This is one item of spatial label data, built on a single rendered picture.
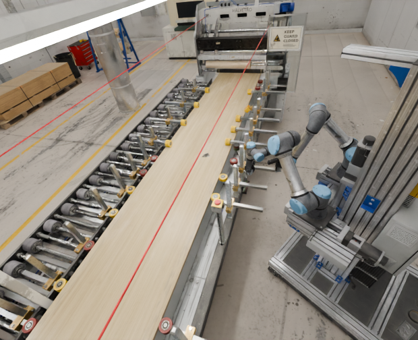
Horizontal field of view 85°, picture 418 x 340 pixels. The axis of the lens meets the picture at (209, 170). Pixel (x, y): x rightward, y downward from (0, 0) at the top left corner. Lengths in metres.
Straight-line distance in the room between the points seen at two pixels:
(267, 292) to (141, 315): 1.33
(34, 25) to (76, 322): 1.57
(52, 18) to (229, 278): 2.40
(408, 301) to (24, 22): 2.86
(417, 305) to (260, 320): 1.27
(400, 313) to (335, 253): 1.00
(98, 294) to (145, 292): 0.32
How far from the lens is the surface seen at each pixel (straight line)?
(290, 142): 1.55
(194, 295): 1.93
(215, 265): 1.90
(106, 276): 1.87
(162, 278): 1.71
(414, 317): 2.67
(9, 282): 1.77
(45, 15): 0.85
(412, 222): 1.74
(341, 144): 2.08
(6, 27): 0.78
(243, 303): 2.53
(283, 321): 2.53
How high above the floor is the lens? 2.43
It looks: 43 degrees down
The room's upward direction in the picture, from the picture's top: 8 degrees counter-clockwise
